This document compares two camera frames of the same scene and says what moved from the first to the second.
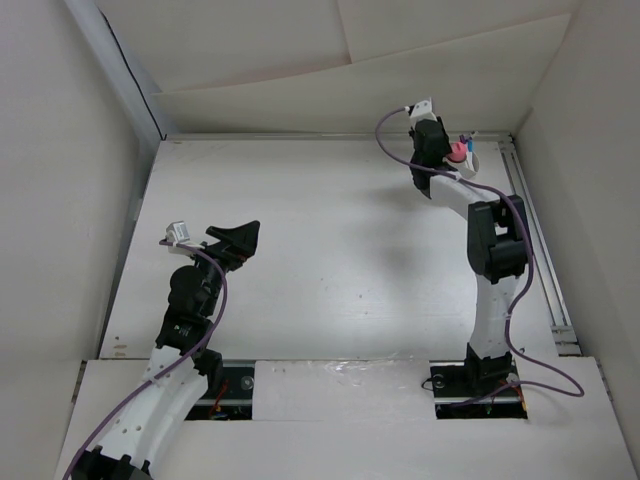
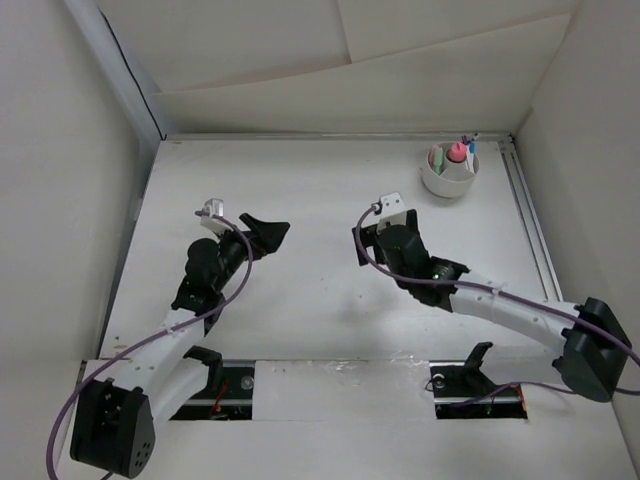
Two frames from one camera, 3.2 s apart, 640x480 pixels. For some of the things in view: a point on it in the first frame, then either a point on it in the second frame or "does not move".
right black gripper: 446,144 to 369,237
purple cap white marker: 463,140 does not move
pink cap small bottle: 458,152 does not move
